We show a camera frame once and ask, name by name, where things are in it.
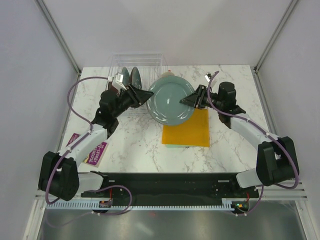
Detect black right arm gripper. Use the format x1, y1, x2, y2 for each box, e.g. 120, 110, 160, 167
180, 84, 224, 110

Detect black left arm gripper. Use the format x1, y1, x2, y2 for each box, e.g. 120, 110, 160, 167
112, 82, 154, 118

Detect red teal floral plate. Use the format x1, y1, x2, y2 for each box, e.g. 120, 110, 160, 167
130, 66, 142, 90

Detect dark red floral plate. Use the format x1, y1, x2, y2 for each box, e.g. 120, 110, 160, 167
121, 67, 130, 86

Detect grey-green ceramic plate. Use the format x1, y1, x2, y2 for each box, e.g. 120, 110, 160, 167
146, 75, 195, 126

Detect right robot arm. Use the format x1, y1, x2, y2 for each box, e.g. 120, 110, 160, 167
183, 82, 299, 197

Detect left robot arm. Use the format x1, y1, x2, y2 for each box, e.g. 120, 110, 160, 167
38, 84, 155, 205

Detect yellow clip file folder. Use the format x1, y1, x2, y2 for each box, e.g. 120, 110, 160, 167
161, 109, 210, 147

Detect purple storey treehouse book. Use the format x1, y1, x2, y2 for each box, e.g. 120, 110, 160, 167
65, 132, 109, 168

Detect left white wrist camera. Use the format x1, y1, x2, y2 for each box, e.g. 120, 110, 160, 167
107, 72, 126, 92

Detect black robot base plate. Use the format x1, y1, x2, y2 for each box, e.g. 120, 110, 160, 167
81, 172, 259, 207

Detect white slotted cable duct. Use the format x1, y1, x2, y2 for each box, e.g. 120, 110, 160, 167
46, 197, 250, 211

